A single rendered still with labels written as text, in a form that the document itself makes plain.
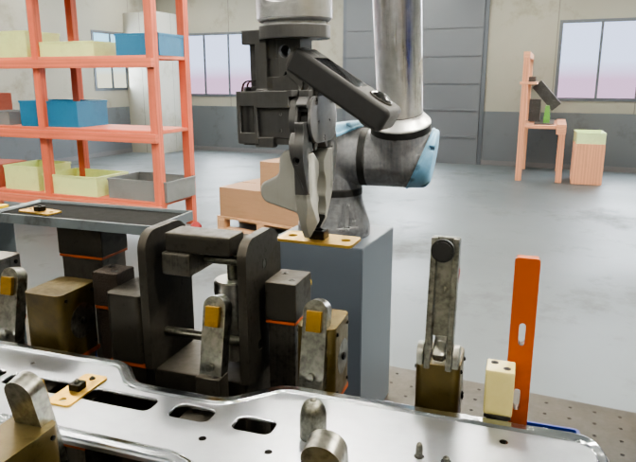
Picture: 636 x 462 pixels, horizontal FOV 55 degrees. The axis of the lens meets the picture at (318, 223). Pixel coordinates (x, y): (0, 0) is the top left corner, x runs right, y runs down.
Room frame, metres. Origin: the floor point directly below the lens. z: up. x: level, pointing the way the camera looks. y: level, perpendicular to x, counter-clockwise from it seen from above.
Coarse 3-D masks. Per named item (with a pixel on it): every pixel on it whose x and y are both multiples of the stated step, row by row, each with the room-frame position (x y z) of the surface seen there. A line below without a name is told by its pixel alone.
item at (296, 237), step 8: (288, 232) 0.65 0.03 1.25; (296, 232) 0.65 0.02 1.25; (320, 232) 0.62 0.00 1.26; (328, 232) 0.63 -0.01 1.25; (280, 240) 0.62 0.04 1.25; (288, 240) 0.62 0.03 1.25; (296, 240) 0.62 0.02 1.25; (304, 240) 0.62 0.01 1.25; (312, 240) 0.62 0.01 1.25; (320, 240) 0.62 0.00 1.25; (328, 240) 0.62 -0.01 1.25; (336, 240) 0.62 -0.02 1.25; (344, 240) 0.62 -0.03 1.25; (352, 240) 0.62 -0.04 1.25; (360, 240) 0.62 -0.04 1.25
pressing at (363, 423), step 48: (0, 384) 0.78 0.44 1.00; (144, 384) 0.77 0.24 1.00; (96, 432) 0.66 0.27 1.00; (144, 432) 0.66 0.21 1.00; (192, 432) 0.66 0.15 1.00; (240, 432) 0.66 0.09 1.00; (288, 432) 0.66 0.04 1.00; (336, 432) 0.66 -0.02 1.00; (384, 432) 0.66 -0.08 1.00; (432, 432) 0.66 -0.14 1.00; (480, 432) 0.66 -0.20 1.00; (528, 432) 0.66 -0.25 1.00
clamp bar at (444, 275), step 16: (432, 240) 0.76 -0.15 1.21; (448, 240) 0.73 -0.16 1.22; (432, 256) 0.76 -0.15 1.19; (448, 256) 0.72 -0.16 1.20; (432, 272) 0.75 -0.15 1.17; (448, 272) 0.76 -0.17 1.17; (432, 288) 0.75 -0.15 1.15; (448, 288) 0.75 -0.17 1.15; (432, 304) 0.75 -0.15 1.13; (448, 304) 0.75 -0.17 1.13; (432, 320) 0.74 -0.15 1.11; (448, 320) 0.75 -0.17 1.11; (432, 336) 0.75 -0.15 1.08; (448, 336) 0.73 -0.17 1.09; (448, 352) 0.73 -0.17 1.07; (448, 368) 0.73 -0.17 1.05
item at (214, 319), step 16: (208, 304) 0.85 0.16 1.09; (224, 304) 0.84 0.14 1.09; (208, 320) 0.83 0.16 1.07; (224, 320) 0.83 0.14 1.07; (208, 336) 0.84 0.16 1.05; (224, 336) 0.83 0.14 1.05; (208, 352) 0.83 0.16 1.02; (224, 352) 0.83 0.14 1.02; (208, 368) 0.82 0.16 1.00; (224, 368) 0.83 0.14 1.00
